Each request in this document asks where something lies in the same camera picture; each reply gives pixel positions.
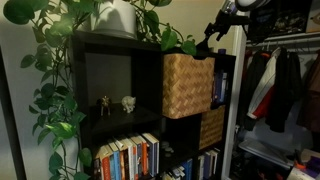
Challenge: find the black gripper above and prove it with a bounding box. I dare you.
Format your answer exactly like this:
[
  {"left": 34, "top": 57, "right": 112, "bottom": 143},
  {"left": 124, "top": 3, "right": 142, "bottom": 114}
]
[{"left": 203, "top": 10, "right": 252, "bottom": 43}]

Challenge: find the black soft object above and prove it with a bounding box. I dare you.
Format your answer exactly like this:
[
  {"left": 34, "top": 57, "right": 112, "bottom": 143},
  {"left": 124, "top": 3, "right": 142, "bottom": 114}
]
[{"left": 194, "top": 34, "right": 215, "bottom": 54}]

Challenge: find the woven bamboo basket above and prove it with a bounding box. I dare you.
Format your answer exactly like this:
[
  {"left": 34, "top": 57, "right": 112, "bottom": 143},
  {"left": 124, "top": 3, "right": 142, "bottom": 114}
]
[
  {"left": 162, "top": 53, "right": 216, "bottom": 120},
  {"left": 199, "top": 105, "right": 226, "bottom": 150}
]

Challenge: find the orange object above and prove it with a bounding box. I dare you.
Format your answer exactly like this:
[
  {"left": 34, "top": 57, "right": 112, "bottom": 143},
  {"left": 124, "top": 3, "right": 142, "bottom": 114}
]
[{"left": 293, "top": 159, "right": 309, "bottom": 171}]

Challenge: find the purple object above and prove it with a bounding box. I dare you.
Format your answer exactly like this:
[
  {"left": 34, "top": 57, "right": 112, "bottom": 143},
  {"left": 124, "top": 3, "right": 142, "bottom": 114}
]
[{"left": 304, "top": 156, "right": 320, "bottom": 174}]

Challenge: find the blue circuits textbook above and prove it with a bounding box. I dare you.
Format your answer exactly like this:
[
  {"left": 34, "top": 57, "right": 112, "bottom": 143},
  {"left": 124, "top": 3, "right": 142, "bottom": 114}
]
[{"left": 214, "top": 71, "right": 223, "bottom": 104}]

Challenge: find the white book maroon band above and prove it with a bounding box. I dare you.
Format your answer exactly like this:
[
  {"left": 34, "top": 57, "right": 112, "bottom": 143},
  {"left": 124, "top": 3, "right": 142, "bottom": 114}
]
[{"left": 221, "top": 72, "right": 229, "bottom": 103}]

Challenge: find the dark grey jacket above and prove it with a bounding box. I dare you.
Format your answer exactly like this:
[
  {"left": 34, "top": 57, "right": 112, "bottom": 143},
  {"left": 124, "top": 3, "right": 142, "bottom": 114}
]
[{"left": 240, "top": 49, "right": 268, "bottom": 132}]

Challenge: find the white red jacket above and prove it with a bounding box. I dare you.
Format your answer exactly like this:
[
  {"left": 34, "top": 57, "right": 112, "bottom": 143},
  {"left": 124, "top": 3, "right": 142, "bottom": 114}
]
[{"left": 246, "top": 46, "right": 283, "bottom": 120}]

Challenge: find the dark printed box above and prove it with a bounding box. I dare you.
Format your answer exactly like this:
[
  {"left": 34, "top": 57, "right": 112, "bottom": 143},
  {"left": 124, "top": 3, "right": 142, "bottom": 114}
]
[{"left": 275, "top": 0, "right": 309, "bottom": 34}]

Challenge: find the white closet shelf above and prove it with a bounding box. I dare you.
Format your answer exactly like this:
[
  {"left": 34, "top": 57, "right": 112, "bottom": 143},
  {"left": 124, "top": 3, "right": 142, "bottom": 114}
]
[{"left": 244, "top": 31, "right": 320, "bottom": 51}]

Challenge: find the black cube bookshelf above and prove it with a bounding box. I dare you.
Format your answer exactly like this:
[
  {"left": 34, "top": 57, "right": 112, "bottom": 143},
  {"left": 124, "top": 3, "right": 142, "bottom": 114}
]
[{"left": 70, "top": 30, "right": 237, "bottom": 180}]

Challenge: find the black jacket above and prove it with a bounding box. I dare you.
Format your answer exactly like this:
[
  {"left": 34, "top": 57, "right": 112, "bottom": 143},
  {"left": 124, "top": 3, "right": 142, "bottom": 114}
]
[{"left": 265, "top": 46, "right": 304, "bottom": 134}]

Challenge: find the beige box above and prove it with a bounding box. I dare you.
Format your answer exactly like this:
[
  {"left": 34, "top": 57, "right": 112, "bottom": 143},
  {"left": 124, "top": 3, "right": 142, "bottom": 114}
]
[{"left": 305, "top": 0, "right": 320, "bottom": 34}]

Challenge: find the white plant pot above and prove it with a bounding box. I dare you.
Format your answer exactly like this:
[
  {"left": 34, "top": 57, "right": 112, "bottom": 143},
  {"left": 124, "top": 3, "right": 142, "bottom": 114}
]
[{"left": 89, "top": 0, "right": 138, "bottom": 38}]

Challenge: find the white elephant figurine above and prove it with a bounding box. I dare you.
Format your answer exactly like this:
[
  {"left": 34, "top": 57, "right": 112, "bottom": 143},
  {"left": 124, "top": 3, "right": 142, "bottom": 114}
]
[{"left": 120, "top": 95, "right": 137, "bottom": 114}]

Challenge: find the brown garment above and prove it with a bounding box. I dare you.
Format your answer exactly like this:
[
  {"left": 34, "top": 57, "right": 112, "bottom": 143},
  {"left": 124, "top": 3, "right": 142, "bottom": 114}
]
[{"left": 295, "top": 49, "right": 320, "bottom": 134}]

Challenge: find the white plastic storage bin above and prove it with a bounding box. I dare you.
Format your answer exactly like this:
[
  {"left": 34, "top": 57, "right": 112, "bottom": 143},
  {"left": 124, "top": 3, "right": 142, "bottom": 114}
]
[{"left": 238, "top": 138, "right": 298, "bottom": 169}]

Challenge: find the brass figurine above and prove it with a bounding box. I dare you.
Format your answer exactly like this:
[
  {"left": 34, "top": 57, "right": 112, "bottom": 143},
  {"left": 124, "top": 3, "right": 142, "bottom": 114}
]
[{"left": 99, "top": 95, "right": 112, "bottom": 118}]

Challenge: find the grey book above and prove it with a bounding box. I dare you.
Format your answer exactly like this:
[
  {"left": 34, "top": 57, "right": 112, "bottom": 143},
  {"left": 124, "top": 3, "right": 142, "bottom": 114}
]
[{"left": 198, "top": 153, "right": 205, "bottom": 180}]

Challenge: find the white box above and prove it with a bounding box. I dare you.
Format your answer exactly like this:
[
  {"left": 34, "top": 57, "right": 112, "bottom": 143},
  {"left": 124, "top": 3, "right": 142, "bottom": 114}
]
[{"left": 285, "top": 166, "right": 320, "bottom": 180}]

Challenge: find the orange white book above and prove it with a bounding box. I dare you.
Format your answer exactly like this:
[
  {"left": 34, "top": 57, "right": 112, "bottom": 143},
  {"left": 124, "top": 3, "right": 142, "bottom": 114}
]
[{"left": 98, "top": 146, "right": 113, "bottom": 180}]

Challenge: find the green pothos plant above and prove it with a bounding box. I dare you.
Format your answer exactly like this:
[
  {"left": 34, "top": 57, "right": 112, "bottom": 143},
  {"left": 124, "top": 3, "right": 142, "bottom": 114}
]
[{"left": 2, "top": 0, "right": 198, "bottom": 180}]

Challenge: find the black vertical beam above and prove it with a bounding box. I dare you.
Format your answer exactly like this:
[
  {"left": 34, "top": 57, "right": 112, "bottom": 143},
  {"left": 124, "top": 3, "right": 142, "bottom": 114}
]
[{"left": 0, "top": 46, "right": 28, "bottom": 180}]

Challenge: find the white closet door frame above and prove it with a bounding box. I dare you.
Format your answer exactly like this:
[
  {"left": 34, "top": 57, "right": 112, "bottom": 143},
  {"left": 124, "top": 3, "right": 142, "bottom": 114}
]
[{"left": 221, "top": 26, "right": 248, "bottom": 180}]

